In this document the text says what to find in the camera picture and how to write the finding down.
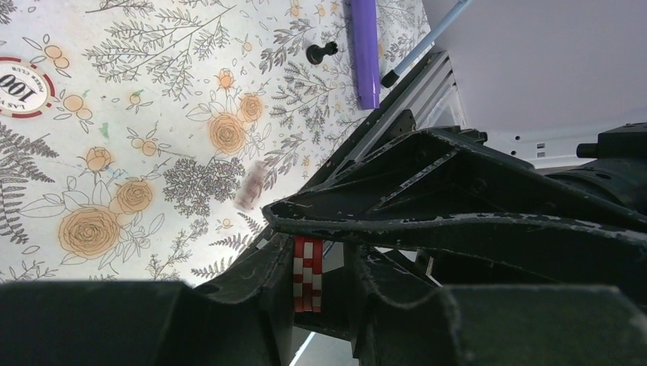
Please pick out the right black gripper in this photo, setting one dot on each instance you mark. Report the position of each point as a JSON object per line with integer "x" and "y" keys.
{"x": 617, "y": 170}

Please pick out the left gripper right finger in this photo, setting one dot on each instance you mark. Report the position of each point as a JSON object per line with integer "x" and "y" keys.
{"x": 399, "y": 319}

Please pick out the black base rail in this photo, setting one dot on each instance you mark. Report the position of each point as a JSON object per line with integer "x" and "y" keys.
{"x": 363, "y": 139}

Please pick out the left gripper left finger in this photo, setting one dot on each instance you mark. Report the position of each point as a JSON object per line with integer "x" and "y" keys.
{"x": 242, "y": 317}

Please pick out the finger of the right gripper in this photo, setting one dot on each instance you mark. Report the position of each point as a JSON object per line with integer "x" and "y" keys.
{"x": 485, "y": 217}

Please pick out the floral table mat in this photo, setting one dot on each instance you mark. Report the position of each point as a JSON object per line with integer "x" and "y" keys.
{"x": 161, "y": 109}

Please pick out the purple marker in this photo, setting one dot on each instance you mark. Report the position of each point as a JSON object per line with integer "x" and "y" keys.
{"x": 365, "y": 48}

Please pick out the row of red poker chips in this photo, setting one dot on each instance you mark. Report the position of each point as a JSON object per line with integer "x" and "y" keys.
{"x": 307, "y": 274}

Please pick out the falling red poker chip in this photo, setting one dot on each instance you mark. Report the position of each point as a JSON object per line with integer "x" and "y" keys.
{"x": 251, "y": 187}

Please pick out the black chess pawn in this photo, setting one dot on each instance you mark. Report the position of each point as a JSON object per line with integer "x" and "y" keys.
{"x": 315, "y": 54}

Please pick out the single red poker chip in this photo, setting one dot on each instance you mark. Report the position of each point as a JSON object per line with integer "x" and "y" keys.
{"x": 26, "y": 91}

